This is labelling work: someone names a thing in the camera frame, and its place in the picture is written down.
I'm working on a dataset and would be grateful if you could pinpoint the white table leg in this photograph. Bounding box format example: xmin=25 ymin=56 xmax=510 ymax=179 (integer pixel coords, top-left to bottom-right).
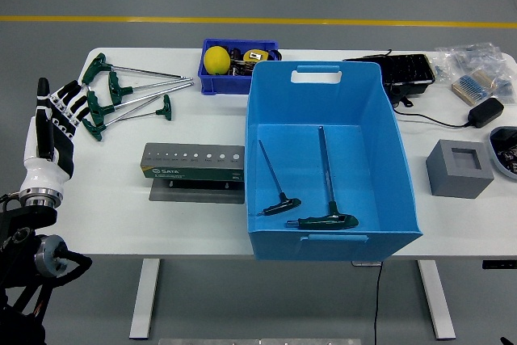
xmin=418 ymin=259 xmax=456 ymax=341
xmin=128 ymin=258 xmax=162 ymax=340

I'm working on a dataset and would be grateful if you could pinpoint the yellow lemon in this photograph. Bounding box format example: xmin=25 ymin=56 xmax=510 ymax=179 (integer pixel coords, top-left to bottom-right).
xmin=203 ymin=45 xmax=232 ymax=76

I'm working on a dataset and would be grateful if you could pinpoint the round grey tray with parts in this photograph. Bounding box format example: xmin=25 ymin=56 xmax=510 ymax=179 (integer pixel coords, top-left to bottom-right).
xmin=487 ymin=125 xmax=517 ymax=179

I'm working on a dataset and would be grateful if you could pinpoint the black power adapter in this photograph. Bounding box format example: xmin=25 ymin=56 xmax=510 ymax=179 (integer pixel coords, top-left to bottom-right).
xmin=467 ymin=97 xmax=505 ymax=128

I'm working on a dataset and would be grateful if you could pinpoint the black hanging cable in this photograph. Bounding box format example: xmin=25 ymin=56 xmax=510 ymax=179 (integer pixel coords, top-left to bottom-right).
xmin=373 ymin=262 xmax=384 ymax=345

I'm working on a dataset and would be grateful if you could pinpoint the dark blue plastic bin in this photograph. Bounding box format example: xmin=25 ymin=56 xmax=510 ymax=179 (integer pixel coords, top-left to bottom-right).
xmin=197 ymin=38 xmax=280 ymax=96

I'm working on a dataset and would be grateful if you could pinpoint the light blue plastic box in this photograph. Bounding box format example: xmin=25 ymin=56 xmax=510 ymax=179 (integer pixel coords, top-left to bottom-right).
xmin=245 ymin=60 xmax=424 ymax=262

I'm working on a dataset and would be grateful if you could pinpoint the grey green hex key holder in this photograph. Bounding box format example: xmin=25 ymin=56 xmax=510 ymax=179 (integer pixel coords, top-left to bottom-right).
xmin=140 ymin=141 xmax=246 ymax=204

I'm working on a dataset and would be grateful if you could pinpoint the clear bag of blue parts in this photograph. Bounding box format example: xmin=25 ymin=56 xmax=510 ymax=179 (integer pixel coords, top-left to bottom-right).
xmin=490 ymin=72 xmax=517 ymax=99
xmin=435 ymin=40 xmax=512 ymax=79

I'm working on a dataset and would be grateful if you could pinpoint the grey cube with recess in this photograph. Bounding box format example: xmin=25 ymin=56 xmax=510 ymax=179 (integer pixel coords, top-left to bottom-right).
xmin=426 ymin=138 xmax=495 ymax=200

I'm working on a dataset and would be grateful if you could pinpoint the thick green T-handle hex key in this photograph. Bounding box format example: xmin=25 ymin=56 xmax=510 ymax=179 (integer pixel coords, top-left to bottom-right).
xmin=285 ymin=125 xmax=360 ymax=230

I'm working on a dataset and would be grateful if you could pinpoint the black adapter cable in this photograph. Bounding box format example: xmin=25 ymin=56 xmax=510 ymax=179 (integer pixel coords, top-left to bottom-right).
xmin=392 ymin=107 xmax=472 ymax=128

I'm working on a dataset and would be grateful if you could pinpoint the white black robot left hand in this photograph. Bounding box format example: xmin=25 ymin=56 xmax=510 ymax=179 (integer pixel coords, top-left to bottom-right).
xmin=18 ymin=77 xmax=91 ymax=196

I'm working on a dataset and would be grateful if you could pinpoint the small green T-handle hex key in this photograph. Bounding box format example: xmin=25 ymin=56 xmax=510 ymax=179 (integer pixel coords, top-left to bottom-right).
xmin=257 ymin=139 xmax=304 ymax=217
xmin=119 ymin=94 xmax=174 ymax=122

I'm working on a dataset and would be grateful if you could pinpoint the beige component strip pack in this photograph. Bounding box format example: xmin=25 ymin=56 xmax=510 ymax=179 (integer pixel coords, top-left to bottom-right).
xmin=451 ymin=69 xmax=500 ymax=106

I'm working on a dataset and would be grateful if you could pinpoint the black flat case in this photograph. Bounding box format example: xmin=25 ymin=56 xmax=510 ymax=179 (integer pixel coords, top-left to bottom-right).
xmin=343 ymin=53 xmax=437 ymax=98

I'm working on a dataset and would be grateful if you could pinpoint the black table control panel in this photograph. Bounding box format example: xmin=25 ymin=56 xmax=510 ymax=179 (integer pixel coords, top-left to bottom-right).
xmin=481 ymin=259 xmax=517 ymax=270

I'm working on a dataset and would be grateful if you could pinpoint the yellow tape measure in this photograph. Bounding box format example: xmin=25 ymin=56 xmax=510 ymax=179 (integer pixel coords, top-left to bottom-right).
xmin=242 ymin=48 xmax=271 ymax=67

